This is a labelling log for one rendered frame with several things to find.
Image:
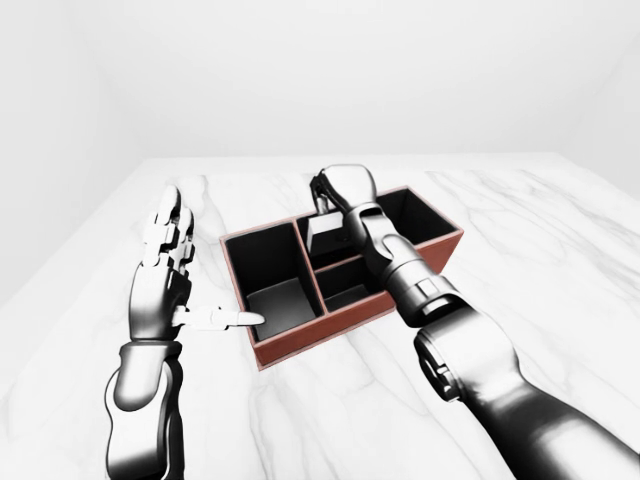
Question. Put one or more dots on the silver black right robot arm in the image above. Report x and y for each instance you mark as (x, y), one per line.
(475, 360)

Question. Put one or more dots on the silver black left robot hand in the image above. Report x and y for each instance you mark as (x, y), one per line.
(150, 300)

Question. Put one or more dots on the red-brown desk caddy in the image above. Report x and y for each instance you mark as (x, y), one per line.
(280, 295)

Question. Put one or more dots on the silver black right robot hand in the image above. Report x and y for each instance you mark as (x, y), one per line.
(350, 182)

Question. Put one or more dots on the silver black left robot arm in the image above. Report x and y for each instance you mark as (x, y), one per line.
(142, 410)

